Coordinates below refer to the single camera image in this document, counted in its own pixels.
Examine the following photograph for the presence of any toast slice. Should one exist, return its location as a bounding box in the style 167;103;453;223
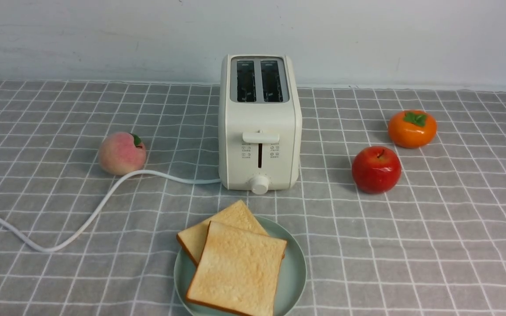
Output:
185;221;287;316
177;200;268;267

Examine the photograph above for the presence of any white two-slot toaster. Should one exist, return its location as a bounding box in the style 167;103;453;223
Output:
217;54;303;195

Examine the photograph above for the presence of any red apple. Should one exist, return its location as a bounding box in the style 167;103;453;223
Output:
351;146;402;194

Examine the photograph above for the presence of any light green round plate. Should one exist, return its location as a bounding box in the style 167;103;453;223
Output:
174;215;307;316

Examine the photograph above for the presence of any pink peach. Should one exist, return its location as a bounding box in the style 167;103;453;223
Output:
97;132;147;176

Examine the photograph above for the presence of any orange persimmon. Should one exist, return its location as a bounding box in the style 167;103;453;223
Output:
388;110;437;149

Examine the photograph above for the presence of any grey checked tablecloth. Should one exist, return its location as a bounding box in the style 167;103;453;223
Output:
0;80;506;316

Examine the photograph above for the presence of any white power cable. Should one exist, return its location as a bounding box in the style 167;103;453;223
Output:
0;169;221;253

